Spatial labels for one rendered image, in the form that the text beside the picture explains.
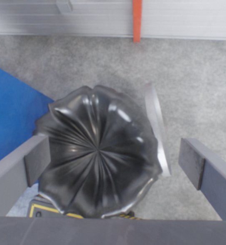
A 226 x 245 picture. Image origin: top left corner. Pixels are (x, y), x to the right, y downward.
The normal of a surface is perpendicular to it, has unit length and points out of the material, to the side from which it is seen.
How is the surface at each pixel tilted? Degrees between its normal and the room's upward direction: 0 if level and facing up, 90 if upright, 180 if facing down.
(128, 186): 48
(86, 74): 0
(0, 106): 90
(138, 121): 9
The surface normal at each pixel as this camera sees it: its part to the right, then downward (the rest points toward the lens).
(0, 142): 0.99, 0.09
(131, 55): -0.12, -0.14
